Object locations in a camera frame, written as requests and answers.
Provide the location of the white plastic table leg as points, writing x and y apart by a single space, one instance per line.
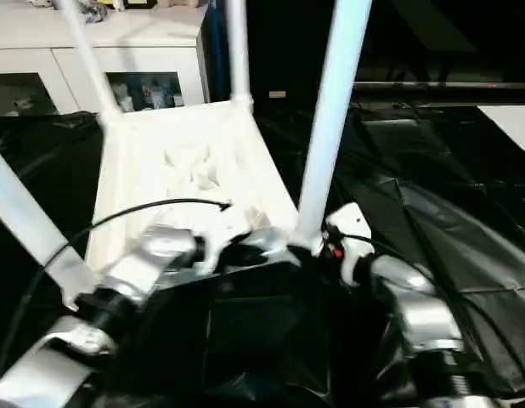
24 212
239 51
84 55
334 106

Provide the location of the small tan tape piece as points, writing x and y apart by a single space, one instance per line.
277 93

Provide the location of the white flat board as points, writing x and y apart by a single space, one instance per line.
513 123

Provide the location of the black plastic mat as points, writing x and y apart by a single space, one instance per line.
436 234

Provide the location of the small white cup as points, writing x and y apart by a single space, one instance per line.
178 100

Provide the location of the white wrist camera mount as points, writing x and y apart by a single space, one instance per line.
220 225
351 221

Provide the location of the white cabinet with glass doors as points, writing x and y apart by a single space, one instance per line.
152 47

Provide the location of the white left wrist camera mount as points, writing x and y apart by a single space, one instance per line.
220 225

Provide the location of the long dark metal rod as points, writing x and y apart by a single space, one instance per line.
436 85

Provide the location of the shiny silver ornament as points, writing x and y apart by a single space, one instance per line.
94 10

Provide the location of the white plastic table top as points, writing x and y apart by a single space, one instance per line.
182 149

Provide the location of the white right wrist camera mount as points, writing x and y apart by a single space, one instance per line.
351 221

